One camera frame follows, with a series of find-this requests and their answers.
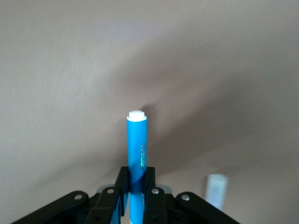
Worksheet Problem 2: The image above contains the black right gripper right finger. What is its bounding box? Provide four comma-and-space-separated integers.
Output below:
142, 167, 238, 224

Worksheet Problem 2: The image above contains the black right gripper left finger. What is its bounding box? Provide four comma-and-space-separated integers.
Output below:
13, 166, 131, 224

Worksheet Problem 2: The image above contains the blue marker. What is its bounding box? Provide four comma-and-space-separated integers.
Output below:
126, 109, 149, 224

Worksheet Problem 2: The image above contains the purple marker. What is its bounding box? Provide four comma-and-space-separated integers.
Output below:
205, 173, 229, 210

